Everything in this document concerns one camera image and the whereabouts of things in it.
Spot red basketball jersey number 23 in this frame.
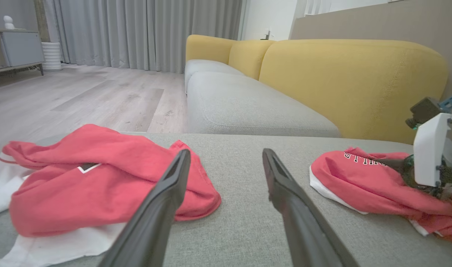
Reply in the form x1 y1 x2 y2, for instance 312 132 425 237
0 124 222 267

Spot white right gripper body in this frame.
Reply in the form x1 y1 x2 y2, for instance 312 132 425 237
403 113 452 188

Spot rounded yellow sofa end cushion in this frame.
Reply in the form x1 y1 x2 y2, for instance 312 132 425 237
185 34 237 64

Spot narrow yellow sofa back cushion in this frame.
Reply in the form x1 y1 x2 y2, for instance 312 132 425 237
229 40 275 80

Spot small grey sofa seat cushion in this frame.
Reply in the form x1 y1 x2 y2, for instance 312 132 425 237
185 59 245 93

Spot grey low cabinet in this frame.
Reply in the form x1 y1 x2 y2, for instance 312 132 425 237
0 29 45 78

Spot large grey sofa seat cushion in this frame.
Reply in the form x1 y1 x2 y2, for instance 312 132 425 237
187 72 340 138

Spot wide yellow sofa back cushion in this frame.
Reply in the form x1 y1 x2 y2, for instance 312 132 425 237
259 39 449 145

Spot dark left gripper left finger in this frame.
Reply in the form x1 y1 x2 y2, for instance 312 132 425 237
98 149 192 267

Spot white ribbed cylinder vase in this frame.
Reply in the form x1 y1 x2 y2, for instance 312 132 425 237
41 42 63 71

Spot red shorts with white stripe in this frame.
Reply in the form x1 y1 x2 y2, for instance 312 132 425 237
309 147 452 244

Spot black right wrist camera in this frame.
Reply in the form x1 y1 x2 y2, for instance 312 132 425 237
406 97 441 129

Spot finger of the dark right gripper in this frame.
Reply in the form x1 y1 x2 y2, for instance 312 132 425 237
380 159 410 175

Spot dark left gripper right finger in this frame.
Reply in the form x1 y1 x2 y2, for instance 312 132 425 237
262 148 360 267

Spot grey pleated curtain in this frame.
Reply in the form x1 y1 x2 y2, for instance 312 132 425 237
44 0 245 73

